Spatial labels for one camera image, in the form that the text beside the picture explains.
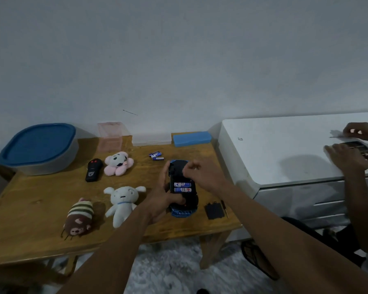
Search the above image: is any blue toy car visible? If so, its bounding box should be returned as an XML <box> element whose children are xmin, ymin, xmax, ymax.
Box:
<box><xmin>168</xmin><ymin>159</ymin><xmax>200</xmax><ymax>218</ymax></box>

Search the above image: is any blue container lid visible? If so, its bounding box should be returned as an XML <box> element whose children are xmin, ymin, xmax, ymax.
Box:
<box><xmin>0</xmin><ymin>123</ymin><xmax>76</xmax><ymax>167</ymax></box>

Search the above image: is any person's left hand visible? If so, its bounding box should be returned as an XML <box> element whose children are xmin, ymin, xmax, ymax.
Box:
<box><xmin>139</xmin><ymin>160</ymin><xmax>188</xmax><ymax>225</ymax></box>

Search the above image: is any clear plastic case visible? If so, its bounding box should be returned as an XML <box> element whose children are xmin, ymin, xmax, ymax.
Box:
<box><xmin>132</xmin><ymin>134</ymin><xmax>172</xmax><ymax>147</ymax></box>

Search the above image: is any wooden table leg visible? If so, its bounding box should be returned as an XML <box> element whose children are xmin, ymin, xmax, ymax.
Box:
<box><xmin>64</xmin><ymin>255</ymin><xmax>79</xmax><ymax>276</ymax></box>
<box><xmin>199</xmin><ymin>231</ymin><xmax>232</xmax><ymax>270</ymax></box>

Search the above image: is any black battery cover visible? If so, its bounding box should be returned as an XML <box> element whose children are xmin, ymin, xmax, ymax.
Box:
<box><xmin>204</xmin><ymin>202</ymin><xmax>225</xmax><ymax>220</ymax></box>

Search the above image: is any pink flower plush toy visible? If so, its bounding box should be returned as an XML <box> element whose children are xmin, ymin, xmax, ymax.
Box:
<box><xmin>103</xmin><ymin>151</ymin><xmax>135</xmax><ymax>177</ymax></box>

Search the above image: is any pink transparent case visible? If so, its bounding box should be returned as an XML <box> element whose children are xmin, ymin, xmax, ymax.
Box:
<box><xmin>97</xmin><ymin>121</ymin><xmax>131</xmax><ymax>153</ymax></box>

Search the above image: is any blue plastic case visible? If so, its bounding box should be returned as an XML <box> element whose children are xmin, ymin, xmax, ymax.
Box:
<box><xmin>172</xmin><ymin>131</ymin><xmax>212</xmax><ymax>147</ymax></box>

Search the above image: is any white cabinet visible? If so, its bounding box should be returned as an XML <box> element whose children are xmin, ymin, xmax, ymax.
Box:
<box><xmin>218</xmin><ymin>111</ymin><xmax>368</xmax><ymax>242</ymax></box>

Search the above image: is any brown striped plush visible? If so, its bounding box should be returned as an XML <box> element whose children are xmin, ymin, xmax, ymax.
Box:
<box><xmin>61</xmin><ymin>198</ymin><xmax>94</xmax><ymax>241</ymax></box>

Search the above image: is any black sandal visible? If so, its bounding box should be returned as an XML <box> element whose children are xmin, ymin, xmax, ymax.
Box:
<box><xmin>240</xmin><ymin>239</ymin><xmax>280</xmax><ymax>281</ymax></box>

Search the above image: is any person's right hand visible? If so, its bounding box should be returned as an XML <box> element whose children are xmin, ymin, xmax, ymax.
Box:
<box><xmin>182</xmin><ymin>159</ymin><xmax>231</xmax><ymax>199</ymax></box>

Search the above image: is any person's right forearm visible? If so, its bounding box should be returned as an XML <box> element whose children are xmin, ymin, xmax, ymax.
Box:
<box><xmin>218</xmin><ymin>183</ymin><xmax>368</xmax><ymax>294</ymax></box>

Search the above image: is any person's left forearm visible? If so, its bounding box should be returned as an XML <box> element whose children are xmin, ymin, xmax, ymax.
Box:
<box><xmin>56</xmin><ymin>205</ymin><xmax>155</xmax><ymax>294</ymax></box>

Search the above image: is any black remote control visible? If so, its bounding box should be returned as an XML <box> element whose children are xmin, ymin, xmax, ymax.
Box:
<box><xmin>85</xmin><ymin>158</ymin><xmax>104</xmax><ymax>183</ymax></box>

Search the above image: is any white dog plush toy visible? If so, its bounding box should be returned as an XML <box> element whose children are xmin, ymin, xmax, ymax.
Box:
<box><xmin>103</xmin><ymin>186</ymin><xmax>147</xmax><ymax>229</ymax></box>

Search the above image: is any another person's forearm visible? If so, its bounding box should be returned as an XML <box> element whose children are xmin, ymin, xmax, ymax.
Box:
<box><xmin>343</xmin><ymin>168</ymin><xmax>368</xmax><ymax>258</ymax></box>

